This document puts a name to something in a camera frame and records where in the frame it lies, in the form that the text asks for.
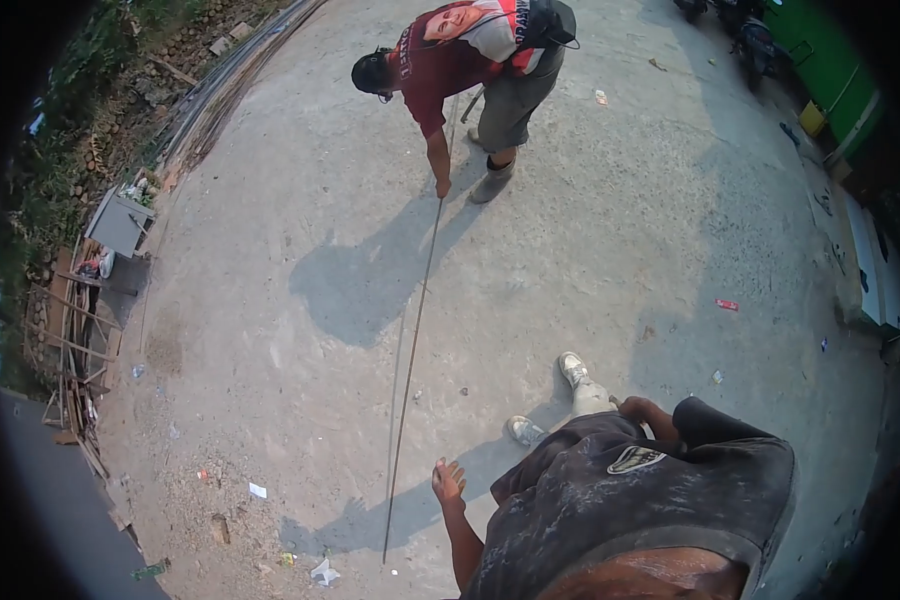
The person's left hand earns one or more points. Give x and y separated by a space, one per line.
448 486

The person's left fingers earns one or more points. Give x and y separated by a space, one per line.
447 470

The long thin steel rebar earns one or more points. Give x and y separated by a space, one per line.
417 330

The crumpled white paper litter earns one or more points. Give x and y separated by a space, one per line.
325 573

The person's legs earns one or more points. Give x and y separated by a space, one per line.
589 396

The small white paper scrap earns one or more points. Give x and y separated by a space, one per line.
258 490

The person's body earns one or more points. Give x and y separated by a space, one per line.
645 502

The green bottle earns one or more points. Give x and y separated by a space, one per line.
150 571

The red snack wrapper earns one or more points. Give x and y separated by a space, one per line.
727 304

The short metal rod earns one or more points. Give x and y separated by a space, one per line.
472 105

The pile of wooden planks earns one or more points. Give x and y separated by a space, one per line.
75 352

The grey metal box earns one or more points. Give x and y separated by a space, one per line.
120 223

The pile of long steel rebars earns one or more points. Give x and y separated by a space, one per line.
221 82

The yellow bucket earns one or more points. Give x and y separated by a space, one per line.
811 118

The parked motorcycle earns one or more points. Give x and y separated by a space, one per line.
756 46

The green metal gate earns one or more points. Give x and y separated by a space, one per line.
825 67

